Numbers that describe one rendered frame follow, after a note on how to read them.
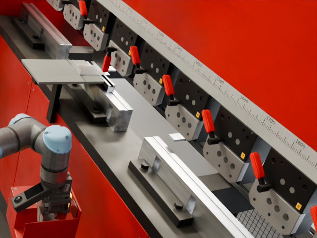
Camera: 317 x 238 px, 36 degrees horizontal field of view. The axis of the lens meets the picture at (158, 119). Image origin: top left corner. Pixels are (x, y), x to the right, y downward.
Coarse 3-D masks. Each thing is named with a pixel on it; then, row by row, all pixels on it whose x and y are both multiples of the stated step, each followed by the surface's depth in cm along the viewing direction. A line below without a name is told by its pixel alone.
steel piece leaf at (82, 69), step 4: (72, 60) 188; (72, 64) 188; (76, 64) 185; (76, 68) 185; (80, 68) 183; (84, 68) 189; (88, 68) 190; (92, 68) 191; (96, 68) 192; (80, 72) 183; (84, 72) 186; (88, 72) 187; (92, 72) 188; (96, 72) 189
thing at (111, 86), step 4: (92, 64) 196; (104, 76) 189; (104, 80) 185; (108, 80) 186; (100, 84) 187; (104, 84) 185; (108, 84) 183; (112, 84) 184; (104, 88) 185; (108, 88) 183; (112, 88) 184
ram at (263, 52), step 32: (128, 0) 164; (160, 0) 149; (192, 0) 137; (224, 0) 127; (256, 0) 118; (288, 0) 111; (192, 32) 138; (224, 32) 128; (256, 32) 119; (288, 32) 111; (224, 64) 129; (256, 64) 120; (288, 64) 112; (224, 96) 129; (256, 96) 120; (288, 96) 112; (256, 128) 121; (288, 128) 113; (288, 160) 113
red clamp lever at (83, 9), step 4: (80, 0) 183; (80, 4) 183; (84, 4) 184; (80, 8) 183; (84, 8) 183; (84, 12) 182; (84, 16) 182; (84, 20) 181; (88, 20) 182; (88, 24) 183
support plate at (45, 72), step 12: (24, 60) 180; (36, 60) 183; (48, 60) 186; (60, 60) 189; (84, 60) 196; (36, 72) 175; (48, 72) 177; (60, 72) 180; (72, 72) 183; (48, 84) 171
